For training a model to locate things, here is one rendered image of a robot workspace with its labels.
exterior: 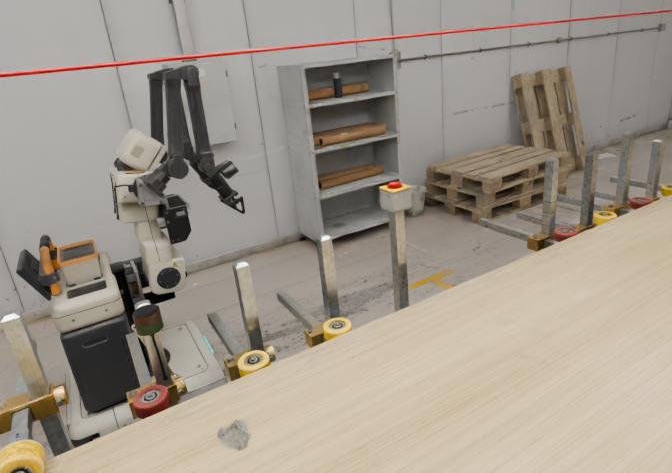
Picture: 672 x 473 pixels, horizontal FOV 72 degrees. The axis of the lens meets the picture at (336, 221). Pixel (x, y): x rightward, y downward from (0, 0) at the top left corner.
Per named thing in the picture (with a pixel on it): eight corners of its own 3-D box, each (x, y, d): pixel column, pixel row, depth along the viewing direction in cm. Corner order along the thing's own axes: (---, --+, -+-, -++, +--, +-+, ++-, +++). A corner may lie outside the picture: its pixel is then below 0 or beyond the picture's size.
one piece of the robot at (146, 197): (139, 206, 186) (137, 178, 183) (138, 203, 190) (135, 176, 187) (166, 204, 191) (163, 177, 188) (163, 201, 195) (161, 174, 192)
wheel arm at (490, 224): (478, 227, 212) (478, 218, 210) (483, 225, 213) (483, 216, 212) (565, 257, 176) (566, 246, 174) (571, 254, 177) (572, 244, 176)
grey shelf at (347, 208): (299, 239, 436) (276, 66, 383) (378, 215, 476) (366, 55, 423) (322, 254, 399) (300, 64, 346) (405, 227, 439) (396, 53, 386)
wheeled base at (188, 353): (82, 482, 195) (64, 436, 187) (76, 396, 248) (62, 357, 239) (235, 412, 225) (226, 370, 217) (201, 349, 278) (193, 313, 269)
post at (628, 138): (610, 235, 215) (622, 131, 199) (615, 233, 217) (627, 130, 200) (618, 237, 212) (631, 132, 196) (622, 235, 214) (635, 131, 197)
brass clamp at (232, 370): (225, 372, 131) (222, 357, 129) (269, 354, 137) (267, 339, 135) (232, 384, 126) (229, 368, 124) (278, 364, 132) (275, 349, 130)
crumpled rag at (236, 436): (213, 428, 99) (211, 419, 98) (245, 416, 101) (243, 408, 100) (221, 458, 91) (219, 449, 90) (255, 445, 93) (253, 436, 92)
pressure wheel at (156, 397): (141, 429, 115) (129, 391, 111) (174, 415, 118) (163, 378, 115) (146, 450, 108) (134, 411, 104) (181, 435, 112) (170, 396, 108)
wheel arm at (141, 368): (127, 345, 146) (124, 334, 145) (139, 341, 148) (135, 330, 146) (152, 432, 110) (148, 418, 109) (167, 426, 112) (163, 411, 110)
